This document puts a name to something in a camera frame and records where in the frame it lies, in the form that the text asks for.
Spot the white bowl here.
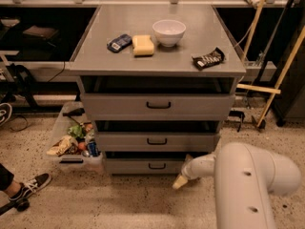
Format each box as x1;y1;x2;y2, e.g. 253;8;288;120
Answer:
152;19;186;47

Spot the grey drawer cabinet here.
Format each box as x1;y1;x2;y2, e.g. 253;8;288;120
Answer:
71;4;245;161

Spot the orange fruit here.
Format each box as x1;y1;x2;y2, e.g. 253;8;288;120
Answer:
78;142;87;151

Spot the black white sneaker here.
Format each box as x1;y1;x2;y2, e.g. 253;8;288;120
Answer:
5;173;51;201

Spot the blue snack packet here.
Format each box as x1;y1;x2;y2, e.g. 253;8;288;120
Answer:
107;33;132;52

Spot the black caster wheel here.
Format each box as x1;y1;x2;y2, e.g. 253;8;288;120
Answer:
15;198;30;212

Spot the grey drawer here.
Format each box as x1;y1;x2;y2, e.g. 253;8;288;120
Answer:
95;133;220;153
81;94;234;121
104;158;184;175

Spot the crumpled tan snack bag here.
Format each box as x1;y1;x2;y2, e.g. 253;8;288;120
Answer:
47;135;78;156

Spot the yellow sponge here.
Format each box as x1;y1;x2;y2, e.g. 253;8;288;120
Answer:
132;35;154;56

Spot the clear plastic storage bin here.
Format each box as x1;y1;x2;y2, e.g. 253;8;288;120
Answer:
45;102;103;173

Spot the grey top drawer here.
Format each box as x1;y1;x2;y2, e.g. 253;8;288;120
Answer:
81;94;234;121

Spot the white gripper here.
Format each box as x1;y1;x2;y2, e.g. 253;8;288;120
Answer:
173;154;203;190

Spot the wooden frame stand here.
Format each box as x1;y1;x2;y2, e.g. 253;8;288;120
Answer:
235;0;305;129

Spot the grey bottom drawer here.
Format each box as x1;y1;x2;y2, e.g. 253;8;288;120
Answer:
104;158;184;175

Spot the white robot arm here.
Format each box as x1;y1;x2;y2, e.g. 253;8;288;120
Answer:
173;142;301;229

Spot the green snack bag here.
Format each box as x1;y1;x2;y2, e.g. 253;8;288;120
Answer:
68;125;85;138

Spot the black candy bar wrapper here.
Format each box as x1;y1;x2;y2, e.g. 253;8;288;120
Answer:
193;48;225;71

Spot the grey middle drawer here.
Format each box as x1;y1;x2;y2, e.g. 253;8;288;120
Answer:
95;133;220;153

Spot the dark box on shelf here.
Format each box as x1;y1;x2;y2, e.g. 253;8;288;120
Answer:
23;26;59;40

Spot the blue soda can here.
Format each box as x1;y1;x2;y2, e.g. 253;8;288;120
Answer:
87;141;99;156

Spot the black sneaker upper left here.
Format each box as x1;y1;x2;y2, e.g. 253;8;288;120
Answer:
0;103;12;126

